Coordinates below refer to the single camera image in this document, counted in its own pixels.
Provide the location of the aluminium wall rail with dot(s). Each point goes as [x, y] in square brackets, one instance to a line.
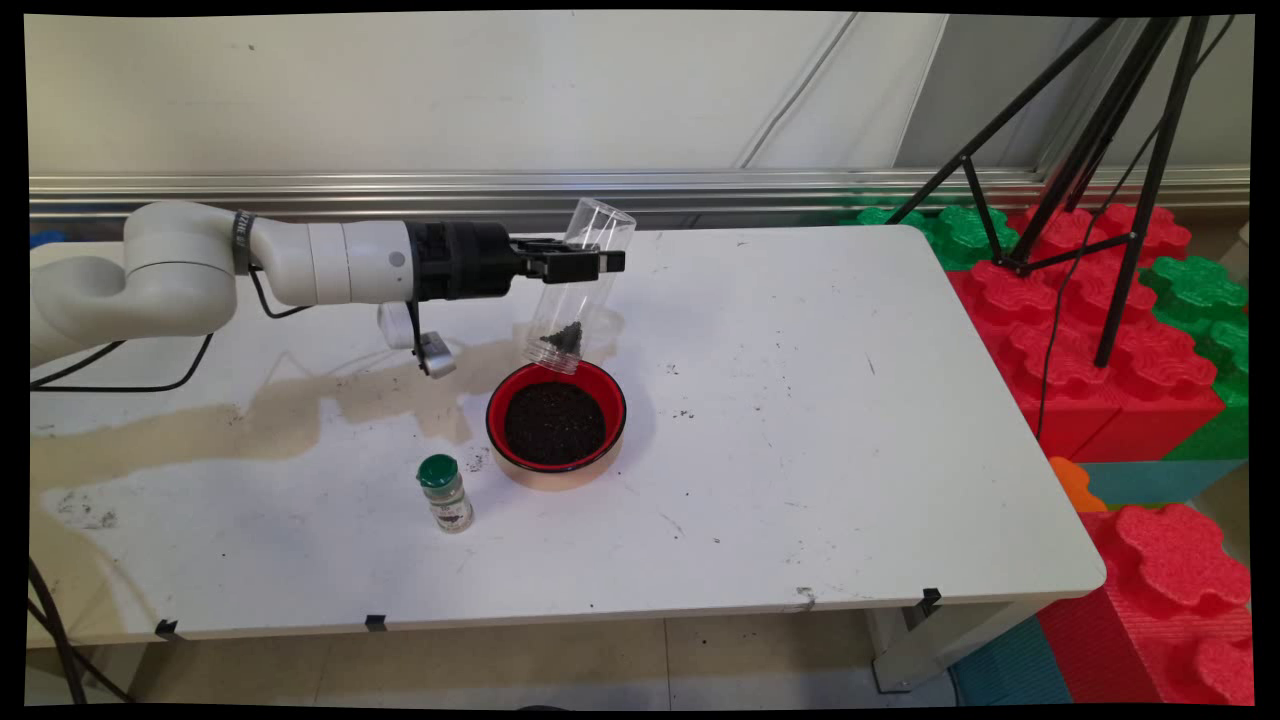
[750, 190]

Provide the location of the orange foam piece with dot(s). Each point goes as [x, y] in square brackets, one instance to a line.
[1072, 485]

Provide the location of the red bowl with tan outside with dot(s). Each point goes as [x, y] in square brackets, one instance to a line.
[603, 388]

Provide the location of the clear plastic jar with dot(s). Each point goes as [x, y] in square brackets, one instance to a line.
[560, 305]

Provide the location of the green lid spice bottle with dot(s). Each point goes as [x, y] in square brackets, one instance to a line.
[450, 505]

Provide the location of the large dark grounds heap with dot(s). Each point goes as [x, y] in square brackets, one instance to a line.
[554, 428]

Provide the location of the green foam block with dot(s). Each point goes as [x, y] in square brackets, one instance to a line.
[965, 235]
[1200, 295]

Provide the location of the black tripod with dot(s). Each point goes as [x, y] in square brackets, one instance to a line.
[1147, 200]

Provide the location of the red foam block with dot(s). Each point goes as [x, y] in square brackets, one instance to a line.
[1080, 400]
[1170, 600]

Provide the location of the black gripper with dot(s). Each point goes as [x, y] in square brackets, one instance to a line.
[460, 260]

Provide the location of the white table leg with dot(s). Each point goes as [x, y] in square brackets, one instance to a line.
[930, 650]

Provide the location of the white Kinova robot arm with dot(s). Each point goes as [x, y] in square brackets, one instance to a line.
[170, 270]

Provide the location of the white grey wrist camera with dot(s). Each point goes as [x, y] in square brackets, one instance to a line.
[432, 355]

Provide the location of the teal foam panel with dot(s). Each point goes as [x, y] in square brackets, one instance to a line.
[1160, 482]

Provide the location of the teal foam block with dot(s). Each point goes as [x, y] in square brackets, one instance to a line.
[1010, 670]

